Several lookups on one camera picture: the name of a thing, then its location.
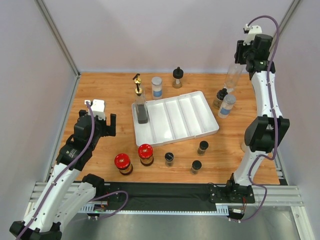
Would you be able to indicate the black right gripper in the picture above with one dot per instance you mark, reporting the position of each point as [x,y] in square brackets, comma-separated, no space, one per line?
[240,53]

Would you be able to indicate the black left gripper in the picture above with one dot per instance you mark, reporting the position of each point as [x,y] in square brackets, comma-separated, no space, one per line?
[108,130]

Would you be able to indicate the clear glass oil bottle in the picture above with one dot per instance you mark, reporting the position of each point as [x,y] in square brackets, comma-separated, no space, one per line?
[232,77]

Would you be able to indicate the glass oil bottle dark sauce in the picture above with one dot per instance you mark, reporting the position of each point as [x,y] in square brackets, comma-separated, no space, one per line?
[141,110]

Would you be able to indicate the glass oil bottle brown sauce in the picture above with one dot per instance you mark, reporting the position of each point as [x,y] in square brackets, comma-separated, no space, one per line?
[139,90]

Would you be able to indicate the salt jar blue label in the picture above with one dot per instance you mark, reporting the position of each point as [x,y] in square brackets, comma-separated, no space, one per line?
[157,87]

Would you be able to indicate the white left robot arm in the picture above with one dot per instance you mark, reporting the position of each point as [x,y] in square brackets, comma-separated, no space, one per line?
[53,211]

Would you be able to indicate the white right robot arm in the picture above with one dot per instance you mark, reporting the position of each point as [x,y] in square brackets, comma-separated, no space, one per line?
[268,129]

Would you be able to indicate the red lid sauce jar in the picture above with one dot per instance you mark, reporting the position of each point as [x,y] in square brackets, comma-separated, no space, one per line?
[145,153]
[123,163]

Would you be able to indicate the black cap spice bottle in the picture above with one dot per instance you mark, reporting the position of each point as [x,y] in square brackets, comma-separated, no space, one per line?
[219,98]

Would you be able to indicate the white divided organizer tray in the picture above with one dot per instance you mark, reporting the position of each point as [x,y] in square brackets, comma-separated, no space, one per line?
[175,119]

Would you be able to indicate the salt jar silver lid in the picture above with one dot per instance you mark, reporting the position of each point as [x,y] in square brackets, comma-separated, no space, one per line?
[226,106]

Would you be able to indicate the small black lid spice jar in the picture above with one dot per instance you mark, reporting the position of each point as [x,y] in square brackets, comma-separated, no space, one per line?
[169,159]
[203,146]
[195,167]

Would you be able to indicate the black knob grinder bottle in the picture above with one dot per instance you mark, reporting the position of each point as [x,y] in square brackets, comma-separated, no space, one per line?
[177,74]

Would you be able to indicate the white powder jar black lid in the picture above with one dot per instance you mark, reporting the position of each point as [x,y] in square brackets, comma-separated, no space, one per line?
[243,147]

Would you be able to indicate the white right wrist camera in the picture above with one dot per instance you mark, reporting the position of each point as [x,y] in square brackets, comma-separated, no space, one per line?
[251,31]

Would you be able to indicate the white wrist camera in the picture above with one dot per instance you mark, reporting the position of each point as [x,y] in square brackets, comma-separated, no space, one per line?
[251,31]
[97,107]

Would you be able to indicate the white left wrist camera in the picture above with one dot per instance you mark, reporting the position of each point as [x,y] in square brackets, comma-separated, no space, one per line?
[97,107]

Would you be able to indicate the right aluminium corner post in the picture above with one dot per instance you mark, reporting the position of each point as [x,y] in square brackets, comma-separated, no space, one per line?
[279,27]

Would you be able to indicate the aluminium corner post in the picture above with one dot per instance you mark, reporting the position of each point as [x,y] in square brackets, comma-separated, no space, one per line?
[56,34]
[279,27]

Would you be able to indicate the left aluminium corner post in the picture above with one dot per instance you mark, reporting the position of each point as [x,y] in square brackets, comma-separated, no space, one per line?
[56,34]

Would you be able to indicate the aluminium frame rail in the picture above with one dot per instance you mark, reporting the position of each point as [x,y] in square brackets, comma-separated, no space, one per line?
[173,198]

